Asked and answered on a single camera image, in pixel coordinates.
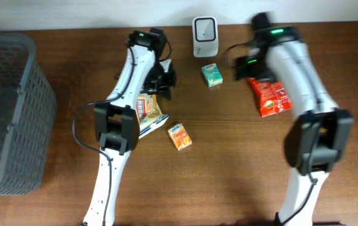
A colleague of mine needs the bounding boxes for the red candy bag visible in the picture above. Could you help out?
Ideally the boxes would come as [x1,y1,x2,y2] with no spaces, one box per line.
[248,78,293,117]

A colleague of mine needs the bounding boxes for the green tissue pack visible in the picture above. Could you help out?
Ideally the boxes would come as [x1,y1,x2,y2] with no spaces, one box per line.
[202,63,223,87]

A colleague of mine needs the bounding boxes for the grey plastic basket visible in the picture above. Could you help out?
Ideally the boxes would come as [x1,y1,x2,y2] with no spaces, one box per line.
[0,33,57,196]

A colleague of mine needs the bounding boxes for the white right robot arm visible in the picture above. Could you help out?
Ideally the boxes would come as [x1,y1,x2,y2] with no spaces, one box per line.
[234,12,354,226]

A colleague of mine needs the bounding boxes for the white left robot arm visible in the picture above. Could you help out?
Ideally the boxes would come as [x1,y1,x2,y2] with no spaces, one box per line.
[78,28,176,226]

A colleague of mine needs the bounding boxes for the white barcode scanner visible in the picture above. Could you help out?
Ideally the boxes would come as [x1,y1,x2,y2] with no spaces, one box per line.
[192,16,219,58]

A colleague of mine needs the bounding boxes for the yellow snack bag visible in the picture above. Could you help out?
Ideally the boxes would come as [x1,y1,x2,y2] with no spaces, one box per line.
[136,94,163,122]

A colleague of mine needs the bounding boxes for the blue white packet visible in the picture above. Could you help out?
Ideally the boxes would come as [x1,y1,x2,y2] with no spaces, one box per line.
[139,114,169,139]

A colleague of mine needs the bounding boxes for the orange tissue pack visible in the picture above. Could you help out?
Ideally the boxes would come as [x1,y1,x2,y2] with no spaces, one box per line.
[168,123,192,151]

